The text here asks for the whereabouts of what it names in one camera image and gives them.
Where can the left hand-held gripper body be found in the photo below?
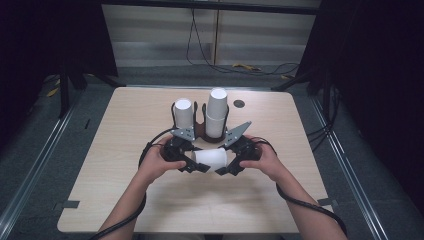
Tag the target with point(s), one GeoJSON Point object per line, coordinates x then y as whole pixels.
{"type": "Point", "coordinates": [176, 150]}

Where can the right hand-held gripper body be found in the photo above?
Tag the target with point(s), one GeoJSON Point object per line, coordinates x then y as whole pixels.
{"type": "Point", "coordinates": [245, 150]}

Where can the white paper drinking cup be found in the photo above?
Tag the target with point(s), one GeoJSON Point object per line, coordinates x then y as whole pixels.
{"type": "Point", "coordinates": [210, 159]}

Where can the brown wooden cup holder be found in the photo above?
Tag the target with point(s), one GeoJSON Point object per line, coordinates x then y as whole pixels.
{"type": "Point", "coordinates": [199, 128]}

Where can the person's right hand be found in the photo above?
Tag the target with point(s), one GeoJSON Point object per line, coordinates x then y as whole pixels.
{"type": "Point", "coordinates": [268, 163]}

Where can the person's left hand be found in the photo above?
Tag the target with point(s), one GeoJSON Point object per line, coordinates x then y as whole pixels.
{"type": "Point", "coordinates": [153, 165]}

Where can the stack of white cups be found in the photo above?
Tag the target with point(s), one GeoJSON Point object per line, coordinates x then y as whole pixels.
{"type": "Point", "coordinates": [183, 115]}
{"type": "Point", "coordinates": [216, 110]}

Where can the dark round table grommet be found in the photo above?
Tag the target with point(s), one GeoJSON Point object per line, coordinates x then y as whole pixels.
{"type": "Point", "coordinates": [239, 103]}

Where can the black stand leg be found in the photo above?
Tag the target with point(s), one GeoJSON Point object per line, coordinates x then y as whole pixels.
{"type": "Point", "coordinates": [290, 82]}

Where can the yellow scrap on floor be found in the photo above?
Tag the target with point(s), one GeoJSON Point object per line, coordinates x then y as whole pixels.
{"type": "Point", "coordinates": [246, 66]}
{"type": "Point", "coordinates": [52, 92]}

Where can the grey tape strip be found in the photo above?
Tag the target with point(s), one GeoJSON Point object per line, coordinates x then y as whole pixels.
{"type": "Point", "coordinates": [68, 204]}
{"type": "Point", "coordinates": [327, 202]}

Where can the black metal stand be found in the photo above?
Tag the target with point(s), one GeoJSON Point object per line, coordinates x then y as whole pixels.
{"type": "Point", "coordinates": [64, 93]}

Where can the black curtain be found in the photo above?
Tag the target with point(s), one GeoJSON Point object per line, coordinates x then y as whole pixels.
{"type": "Point", "coordinates": [50, 36]}
{"type": "Point", "coordinates": [373, 83]}

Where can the aluminium floor rail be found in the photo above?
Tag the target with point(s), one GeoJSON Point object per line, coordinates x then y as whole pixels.
{"type": "Point", "coordinates": [353, 170]}
{"type": "Point", "coordinates": [30, 180]}

